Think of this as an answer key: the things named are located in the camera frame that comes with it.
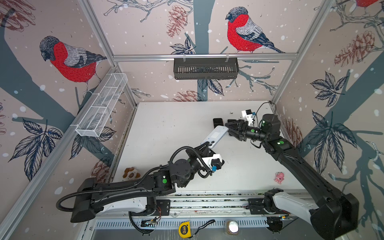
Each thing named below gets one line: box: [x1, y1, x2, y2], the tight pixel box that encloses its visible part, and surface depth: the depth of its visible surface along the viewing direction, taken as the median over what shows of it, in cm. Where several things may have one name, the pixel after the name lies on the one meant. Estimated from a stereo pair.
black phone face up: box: [200, 125, 229, 149], surface depth 67 cm
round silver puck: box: [227, 220, 239, 235], surface depth 61 cm
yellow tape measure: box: [178, 221, 191, 239], surface depth 67 cm
